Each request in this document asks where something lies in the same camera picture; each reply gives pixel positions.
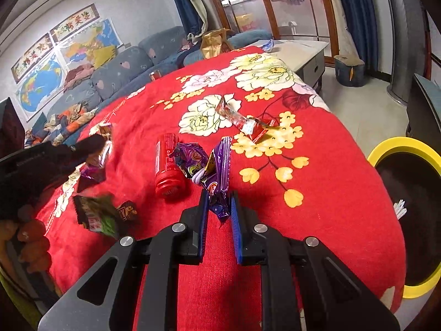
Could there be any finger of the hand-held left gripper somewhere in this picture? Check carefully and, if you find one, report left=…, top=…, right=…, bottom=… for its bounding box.
left=52, top=134, right=108, bottom=176

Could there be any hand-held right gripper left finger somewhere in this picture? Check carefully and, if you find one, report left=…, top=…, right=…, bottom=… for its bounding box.
left=38, top=189, right=211, bottom=331

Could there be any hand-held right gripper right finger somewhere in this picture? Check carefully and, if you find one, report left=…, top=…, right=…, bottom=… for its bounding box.
left=230, top=191, right=402, bottom=331

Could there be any shiny clear wrapper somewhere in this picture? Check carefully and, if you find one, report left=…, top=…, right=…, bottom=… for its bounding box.
left=79, top=122, right=115, bottom=184

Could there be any purple snack wrapper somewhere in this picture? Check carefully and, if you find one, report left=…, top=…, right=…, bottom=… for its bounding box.
left=201, top=136, right=232, bottom=223

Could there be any green black snack packet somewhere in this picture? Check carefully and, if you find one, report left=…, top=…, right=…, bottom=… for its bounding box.
left=73, top=194, right=120, bottom=239

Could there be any purple foil wrapper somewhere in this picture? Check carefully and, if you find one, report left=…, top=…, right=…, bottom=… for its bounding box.
left=172, top=141, right=209, bottom=180

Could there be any red plastic tube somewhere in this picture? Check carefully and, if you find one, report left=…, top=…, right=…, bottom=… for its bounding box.
left=154, top=133, right=189, bottom=199

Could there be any small brown orange packet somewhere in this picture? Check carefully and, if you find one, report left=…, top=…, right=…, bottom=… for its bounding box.
left=117, top=200, right=139, bottom=223

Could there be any red white torn wrapper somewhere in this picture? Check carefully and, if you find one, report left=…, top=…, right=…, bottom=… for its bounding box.
left=215, top=97, right=277, bottom=144

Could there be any black trash bin yellow rim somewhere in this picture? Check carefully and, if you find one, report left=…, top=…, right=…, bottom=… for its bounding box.
left=367, top=137, right=441, bottom=299

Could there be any person's left hand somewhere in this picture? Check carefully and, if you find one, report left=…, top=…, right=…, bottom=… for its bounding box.
left=0, top=206, right=53, bottom=274

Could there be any colourful patterned quilt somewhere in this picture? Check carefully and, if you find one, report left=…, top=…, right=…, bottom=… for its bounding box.
left=26, top=102, right=99, bottom=147

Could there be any dark maroon cloth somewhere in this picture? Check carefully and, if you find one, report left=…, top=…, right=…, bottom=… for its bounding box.
left=0, top=97, right=25, bottom=150

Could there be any world map poster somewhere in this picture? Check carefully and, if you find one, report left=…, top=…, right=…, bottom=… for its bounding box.
left=15, top=53, right=66, bottom=121

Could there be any pile of pink clothes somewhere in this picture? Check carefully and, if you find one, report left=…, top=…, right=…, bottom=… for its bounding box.
left=64, top=63, right=96, bottom=89

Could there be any blue grey heart-print sofa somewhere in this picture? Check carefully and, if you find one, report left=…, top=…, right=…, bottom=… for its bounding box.
left=24, top=26, right=273, bottom=149

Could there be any yellow pillow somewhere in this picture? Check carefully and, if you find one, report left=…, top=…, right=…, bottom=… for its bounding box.
left=91, top=46, right=118, bottom=70

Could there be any red floral blanket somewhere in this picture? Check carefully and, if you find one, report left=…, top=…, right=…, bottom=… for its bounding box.
left=34, top=45, right=407, bottom=331

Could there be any framed calligraphy picture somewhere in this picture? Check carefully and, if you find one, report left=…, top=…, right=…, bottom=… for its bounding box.
left=11, top=34, right=54, bottom=83
left=50, top=3, right=100, bottom=44

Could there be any colourful country map poster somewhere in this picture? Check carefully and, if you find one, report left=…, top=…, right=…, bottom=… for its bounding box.
left=58, top=17, right=123, bottom=66

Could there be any dark blue garment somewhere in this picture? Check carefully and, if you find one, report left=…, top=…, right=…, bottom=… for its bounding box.
left=177, top=38, right=205, bottom=70

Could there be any gold paper bag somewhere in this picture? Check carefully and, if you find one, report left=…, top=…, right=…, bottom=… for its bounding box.
left=200, top=28, right=235, bottom=59

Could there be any grey white coffee table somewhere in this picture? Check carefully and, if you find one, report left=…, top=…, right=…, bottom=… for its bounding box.
left=246, top=39, right=329, bottom=92

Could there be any blue curtain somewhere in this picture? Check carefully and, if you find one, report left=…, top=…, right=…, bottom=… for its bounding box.
left=331, top=0, right=380, bottom=73
left=165, top=0, right=204, bottom=37

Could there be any blue storage stool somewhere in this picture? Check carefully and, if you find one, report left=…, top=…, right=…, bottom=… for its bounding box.
left=334, top=55, right=366, bottom=87

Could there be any yellow cardboard box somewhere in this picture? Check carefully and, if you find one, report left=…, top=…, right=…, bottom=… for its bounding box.
left=235, top=14, right=256, bottom=32

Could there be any wooden sliding glass door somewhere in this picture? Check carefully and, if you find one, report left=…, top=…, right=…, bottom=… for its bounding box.
left=200, top=0, right=340, bottom=65

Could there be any silver tower air conditioner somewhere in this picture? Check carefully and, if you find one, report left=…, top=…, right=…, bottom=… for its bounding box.
left=381, top=0, right=432, bottom=106

